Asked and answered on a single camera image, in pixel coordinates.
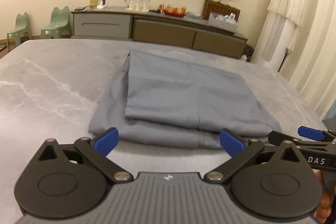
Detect grey garment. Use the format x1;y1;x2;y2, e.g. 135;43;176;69
88;50;281;149

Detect person's right hand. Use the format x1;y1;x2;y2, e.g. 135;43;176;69
315;170;331;224

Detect white tower air conditioner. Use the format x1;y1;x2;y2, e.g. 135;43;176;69
251;11;295;71

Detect long grey brown sideboard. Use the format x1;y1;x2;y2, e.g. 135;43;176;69
71;7;248;59

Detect green plastic chair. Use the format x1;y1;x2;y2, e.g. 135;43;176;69
40;6;72;39
6;12;33;52

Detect cream curtain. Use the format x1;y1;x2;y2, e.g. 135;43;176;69
268;0;335;117

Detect white power strip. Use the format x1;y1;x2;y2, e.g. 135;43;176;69
96;0;109;10

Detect brown lattice board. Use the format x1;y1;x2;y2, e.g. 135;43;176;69
202;0;240;21

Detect clear glass jars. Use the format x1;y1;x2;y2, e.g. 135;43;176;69
126;0;151;12

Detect red fruit bowl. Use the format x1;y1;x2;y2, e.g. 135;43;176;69
163;5;186;18

